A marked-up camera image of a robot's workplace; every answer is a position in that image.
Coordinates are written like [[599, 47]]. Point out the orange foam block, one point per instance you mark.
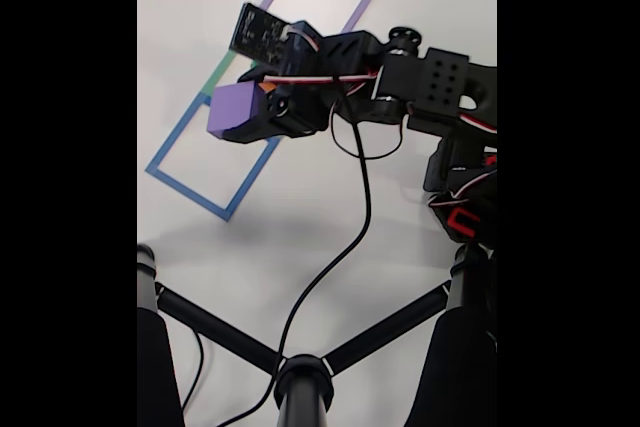
[[269, 87]]

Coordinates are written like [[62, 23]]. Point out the purple foam block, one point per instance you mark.
[[232, 107]]

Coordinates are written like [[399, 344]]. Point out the green tape square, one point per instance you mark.
[[222, 69]]

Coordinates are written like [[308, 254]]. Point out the blue tape square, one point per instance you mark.
[[167, 147]]

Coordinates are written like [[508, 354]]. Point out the red table clamp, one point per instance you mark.
[[455, 221]]

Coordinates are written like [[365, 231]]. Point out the black tripod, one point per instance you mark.
[[300, 387]]

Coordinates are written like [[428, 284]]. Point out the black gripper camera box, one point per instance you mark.
[[265, 37]]

